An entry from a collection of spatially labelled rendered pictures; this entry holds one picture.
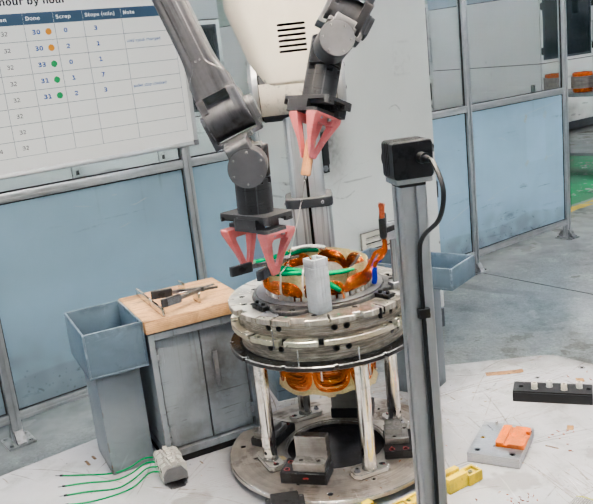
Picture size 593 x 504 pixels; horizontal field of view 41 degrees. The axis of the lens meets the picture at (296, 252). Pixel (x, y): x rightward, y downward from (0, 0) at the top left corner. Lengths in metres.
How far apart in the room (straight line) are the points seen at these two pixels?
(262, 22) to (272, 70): 0.10
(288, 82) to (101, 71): 1.91
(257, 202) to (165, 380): 0.43
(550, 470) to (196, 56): 0.88
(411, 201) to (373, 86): 2.94
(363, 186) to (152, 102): 1.05
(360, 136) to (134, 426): 2.45
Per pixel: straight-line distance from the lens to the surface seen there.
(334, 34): 1.27
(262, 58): 1.72
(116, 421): 1.50
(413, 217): 0.84
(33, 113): 3.43
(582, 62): 12.13
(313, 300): 1.24
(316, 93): 1.31
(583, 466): 1.44
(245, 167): 1.12
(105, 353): 1.43
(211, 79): 1.20
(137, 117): 3.61
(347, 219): 3.69
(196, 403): 1.51
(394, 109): 3.86
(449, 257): 1.65
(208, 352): 1.49
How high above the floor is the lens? 1.50
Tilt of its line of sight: 14 degrees down
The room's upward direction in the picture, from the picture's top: 6 degrees counter-clockwise
